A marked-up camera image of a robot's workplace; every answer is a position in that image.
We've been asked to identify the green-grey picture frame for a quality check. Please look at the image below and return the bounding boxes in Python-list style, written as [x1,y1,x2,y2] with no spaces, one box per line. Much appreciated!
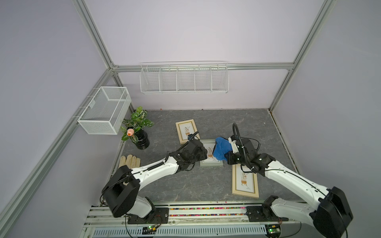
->
[199,139,223,167]

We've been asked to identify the blue microfibre cloth black trim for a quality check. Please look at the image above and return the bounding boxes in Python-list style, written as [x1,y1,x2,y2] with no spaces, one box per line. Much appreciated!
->
[213,137,233,161]

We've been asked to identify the beige picture frame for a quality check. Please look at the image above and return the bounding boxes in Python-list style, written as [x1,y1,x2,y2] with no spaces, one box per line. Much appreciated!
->
[176,119,197,144]

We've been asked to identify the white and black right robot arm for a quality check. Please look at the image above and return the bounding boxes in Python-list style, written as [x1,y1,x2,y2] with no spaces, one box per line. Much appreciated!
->
[225,136,353,238]

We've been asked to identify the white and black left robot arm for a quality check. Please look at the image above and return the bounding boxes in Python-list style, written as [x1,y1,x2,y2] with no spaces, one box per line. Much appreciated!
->
[101,139,207,218]

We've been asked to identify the black glossy plant vase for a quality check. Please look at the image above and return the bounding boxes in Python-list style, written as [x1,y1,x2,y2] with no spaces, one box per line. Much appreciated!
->
[134,129,150,150]

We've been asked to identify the green artificial plant pink flower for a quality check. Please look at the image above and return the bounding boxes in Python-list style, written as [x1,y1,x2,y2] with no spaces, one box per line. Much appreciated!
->
[120,107,154,144]

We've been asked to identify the right electronics board green led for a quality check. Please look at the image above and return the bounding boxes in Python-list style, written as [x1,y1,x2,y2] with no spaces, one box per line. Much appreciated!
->
[265,225,281,237]

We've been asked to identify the electronics board green led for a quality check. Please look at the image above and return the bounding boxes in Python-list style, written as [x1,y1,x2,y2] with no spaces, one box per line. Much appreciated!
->
[141,226,157,235]
[265,225,281,237]

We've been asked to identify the left electronics board green led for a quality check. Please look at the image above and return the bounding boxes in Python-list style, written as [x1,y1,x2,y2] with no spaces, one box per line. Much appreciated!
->
[141,226,157,235]

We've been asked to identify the light wood picture frame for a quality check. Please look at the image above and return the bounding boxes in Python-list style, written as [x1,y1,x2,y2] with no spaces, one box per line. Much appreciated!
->
[232,164,260,198]

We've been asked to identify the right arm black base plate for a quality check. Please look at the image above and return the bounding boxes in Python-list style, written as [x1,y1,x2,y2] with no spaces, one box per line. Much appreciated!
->
[245,206,289,223]

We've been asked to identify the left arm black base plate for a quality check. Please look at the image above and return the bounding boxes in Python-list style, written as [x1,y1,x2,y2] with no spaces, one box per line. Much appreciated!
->
[127,208,169,225]

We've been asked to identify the long white wire shelf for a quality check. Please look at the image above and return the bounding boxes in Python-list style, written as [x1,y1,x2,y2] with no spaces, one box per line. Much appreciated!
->
[140,61,230,94]

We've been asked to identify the white wire basket left wall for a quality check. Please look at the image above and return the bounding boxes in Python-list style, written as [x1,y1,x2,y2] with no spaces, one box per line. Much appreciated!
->
[77,86,131,135]

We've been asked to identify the aluminium mounting rail front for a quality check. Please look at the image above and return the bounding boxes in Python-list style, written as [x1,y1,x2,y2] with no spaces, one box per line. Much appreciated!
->
[84,201,296,227]

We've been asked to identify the white vented cable duct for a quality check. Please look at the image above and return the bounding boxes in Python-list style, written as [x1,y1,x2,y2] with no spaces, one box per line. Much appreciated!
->
[91,225,267,238]

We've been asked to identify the aluminium cage frame profiles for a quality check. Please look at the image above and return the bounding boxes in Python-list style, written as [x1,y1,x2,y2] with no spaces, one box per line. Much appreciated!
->
[1,1,336,238]

